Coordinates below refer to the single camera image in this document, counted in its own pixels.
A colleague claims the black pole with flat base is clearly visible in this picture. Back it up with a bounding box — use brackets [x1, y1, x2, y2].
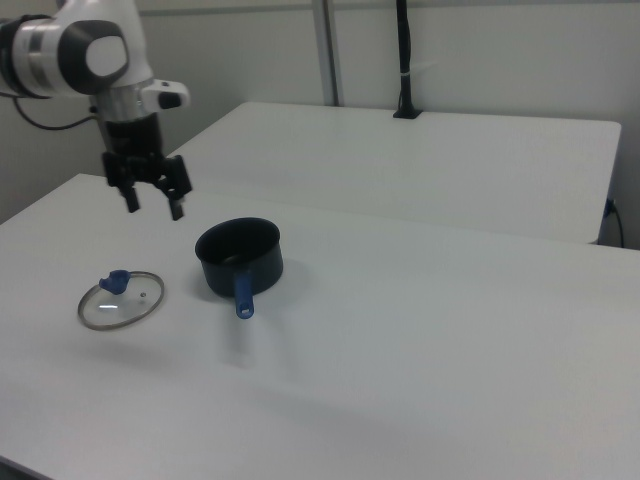
[392, 0, 424, 121]

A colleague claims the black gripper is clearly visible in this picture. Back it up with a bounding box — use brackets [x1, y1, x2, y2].
[97, 113, 194, 222]

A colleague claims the glass lid with blue knob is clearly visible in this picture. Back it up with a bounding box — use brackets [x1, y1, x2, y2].
[76, 268, 166, 332]

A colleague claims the black cable with blue plug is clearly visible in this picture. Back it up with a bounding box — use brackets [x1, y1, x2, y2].
[604, 196, 627, 248]

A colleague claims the grey metal partition post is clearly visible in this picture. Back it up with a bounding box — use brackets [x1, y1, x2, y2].
[311, 0, 347, 108]

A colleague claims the dark saucepan with blue handle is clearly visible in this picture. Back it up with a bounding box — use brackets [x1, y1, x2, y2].
[194, 216, 285, 320]

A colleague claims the black cable on robot arm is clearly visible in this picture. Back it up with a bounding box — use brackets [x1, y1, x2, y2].
[0, 91, 101, 132]

